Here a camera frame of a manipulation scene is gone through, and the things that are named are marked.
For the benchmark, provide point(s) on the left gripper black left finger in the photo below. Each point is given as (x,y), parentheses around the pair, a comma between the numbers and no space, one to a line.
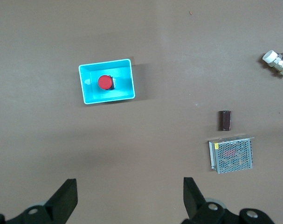
(59,203)

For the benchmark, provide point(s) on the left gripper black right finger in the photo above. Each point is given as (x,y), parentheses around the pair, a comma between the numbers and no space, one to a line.
(197,200)

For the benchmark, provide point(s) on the red push button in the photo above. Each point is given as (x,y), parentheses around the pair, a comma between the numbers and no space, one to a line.
(105,82)

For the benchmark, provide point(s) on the metal mesh power supply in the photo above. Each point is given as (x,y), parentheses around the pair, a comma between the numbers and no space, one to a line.
(232,155)

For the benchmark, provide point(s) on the dark brown rectangular block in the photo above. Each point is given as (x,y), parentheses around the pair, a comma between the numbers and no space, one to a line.
(225,120)

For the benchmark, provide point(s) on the cyan plastic box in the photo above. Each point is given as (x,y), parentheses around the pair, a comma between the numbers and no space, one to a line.
(107,80)

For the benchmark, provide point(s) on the metal fitting white ends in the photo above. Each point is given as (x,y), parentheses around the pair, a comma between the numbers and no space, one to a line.
(277,63)

